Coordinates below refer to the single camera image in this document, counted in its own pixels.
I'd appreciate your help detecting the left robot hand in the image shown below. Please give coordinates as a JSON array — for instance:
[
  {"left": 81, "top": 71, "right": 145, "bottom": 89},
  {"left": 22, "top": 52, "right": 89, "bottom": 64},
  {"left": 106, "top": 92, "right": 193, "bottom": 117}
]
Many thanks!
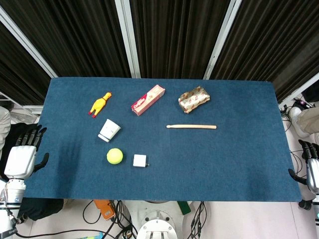
[{"left": 4, "top": 124, "right": 50, "bottom": 179}]

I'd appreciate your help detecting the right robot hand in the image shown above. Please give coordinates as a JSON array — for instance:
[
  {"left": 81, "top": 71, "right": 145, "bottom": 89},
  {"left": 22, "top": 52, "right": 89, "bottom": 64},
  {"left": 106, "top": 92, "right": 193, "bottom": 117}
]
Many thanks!
[{"left": 288, "top": 139, "right": 319, "bottom": 192}]

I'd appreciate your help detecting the wooden drumstick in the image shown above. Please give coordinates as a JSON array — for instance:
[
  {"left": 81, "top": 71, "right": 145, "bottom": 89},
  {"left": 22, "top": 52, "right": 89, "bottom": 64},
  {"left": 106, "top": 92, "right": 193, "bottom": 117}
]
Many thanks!
[{"left": 166, "top": 124, "right": 217, "bottom": 130}]

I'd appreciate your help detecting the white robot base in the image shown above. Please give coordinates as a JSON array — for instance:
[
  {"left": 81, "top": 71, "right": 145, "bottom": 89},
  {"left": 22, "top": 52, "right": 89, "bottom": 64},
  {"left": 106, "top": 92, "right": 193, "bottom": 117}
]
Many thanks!
[{"left": 126, "top": 200, "right": 200, "bottom": 239}]

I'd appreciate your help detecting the person's shoe and leg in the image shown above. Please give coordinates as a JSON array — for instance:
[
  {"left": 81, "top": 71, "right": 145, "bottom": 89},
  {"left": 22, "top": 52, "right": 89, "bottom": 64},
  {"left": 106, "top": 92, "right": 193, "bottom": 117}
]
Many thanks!
[{"left": 290, "top": 106, "right": 319, "bottom": 139}]

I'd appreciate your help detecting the black bag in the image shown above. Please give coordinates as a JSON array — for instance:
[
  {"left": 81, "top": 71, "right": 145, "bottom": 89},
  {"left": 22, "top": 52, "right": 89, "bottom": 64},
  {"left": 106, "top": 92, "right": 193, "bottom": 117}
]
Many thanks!
[{"left": 18, "top": 198, "right": 65, "bottom": 222}]

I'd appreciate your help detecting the white paper cup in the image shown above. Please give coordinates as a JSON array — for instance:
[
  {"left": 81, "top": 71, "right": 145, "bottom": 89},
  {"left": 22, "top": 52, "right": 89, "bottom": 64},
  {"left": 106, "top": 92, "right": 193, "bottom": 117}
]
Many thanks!
[{"left": 97, "top": 119, "right": 122, "bottom": 143}]

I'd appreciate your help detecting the yellow-green tennis ball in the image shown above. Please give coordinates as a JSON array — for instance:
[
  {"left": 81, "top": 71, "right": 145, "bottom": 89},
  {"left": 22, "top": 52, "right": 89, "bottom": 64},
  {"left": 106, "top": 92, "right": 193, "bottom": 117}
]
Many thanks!
[{"left": 106, "top": 148, "right": 124, "bottom": 165}]

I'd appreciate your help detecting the yellow rubber chicken toy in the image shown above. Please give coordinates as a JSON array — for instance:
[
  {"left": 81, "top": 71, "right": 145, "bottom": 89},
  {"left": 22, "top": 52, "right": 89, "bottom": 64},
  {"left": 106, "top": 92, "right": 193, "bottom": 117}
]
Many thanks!
[{"left": 87, "top": 92, "right": 112, "bottom": 119}]

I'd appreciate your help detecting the orange device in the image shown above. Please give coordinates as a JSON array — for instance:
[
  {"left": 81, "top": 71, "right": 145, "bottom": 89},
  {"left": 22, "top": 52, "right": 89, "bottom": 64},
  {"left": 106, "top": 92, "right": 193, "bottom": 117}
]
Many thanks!
[{"left": 93, "top": 199, "right": 117, "bottom": 221}]

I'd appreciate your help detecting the white charger adapter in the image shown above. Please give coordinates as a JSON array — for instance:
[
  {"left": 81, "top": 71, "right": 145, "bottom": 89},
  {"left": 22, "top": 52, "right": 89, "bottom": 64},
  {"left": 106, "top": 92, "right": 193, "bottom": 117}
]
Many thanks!
[{"left": 133, "top": 154, "right": 150, "bottom": 168}]

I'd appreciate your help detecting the green object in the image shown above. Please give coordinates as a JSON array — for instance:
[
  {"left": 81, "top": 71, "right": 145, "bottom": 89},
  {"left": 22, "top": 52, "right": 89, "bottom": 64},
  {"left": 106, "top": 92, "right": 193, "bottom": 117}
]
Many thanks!
[{"left": 177, "top": 201, "right": 192, "bottom": 215}]

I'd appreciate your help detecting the pink toothpaste box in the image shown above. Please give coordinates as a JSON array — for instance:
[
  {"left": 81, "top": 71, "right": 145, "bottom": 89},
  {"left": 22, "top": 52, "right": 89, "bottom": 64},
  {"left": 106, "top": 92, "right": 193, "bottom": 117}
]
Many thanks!
[{"left": 131, "top": 84, "right": 166, "bottom": 117}]

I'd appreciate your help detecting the blue table cloth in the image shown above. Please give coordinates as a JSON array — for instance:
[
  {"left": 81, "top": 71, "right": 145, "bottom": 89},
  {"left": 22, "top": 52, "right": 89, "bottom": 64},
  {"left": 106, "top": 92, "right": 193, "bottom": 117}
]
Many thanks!
[{"left": 22, "top": 76, "right": 304, "bottom": 203}]

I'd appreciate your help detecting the black cable bundle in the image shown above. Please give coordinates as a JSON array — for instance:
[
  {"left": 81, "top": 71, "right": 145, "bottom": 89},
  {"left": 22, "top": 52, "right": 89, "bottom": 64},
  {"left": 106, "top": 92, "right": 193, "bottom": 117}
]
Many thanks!
[{"left": 189, "top": 201, "right": 207, "bottom": 239}]

